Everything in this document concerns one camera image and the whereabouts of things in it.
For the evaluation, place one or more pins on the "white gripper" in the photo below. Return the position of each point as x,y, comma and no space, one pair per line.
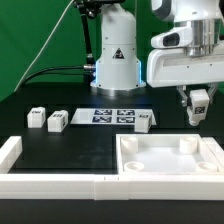
171,67

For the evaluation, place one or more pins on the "white square tabletop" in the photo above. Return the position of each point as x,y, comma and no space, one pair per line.
165,154

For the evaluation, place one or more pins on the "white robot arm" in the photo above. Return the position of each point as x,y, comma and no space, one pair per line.
191,53

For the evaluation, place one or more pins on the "white sheet with markers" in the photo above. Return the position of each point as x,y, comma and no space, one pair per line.
109,116

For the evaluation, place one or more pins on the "white U-shaped fence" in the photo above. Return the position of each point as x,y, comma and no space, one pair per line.
107,187

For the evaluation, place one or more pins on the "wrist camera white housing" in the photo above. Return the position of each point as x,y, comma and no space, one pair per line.
175,38

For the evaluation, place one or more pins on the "black camera stand pole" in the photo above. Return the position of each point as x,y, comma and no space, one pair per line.
89,9

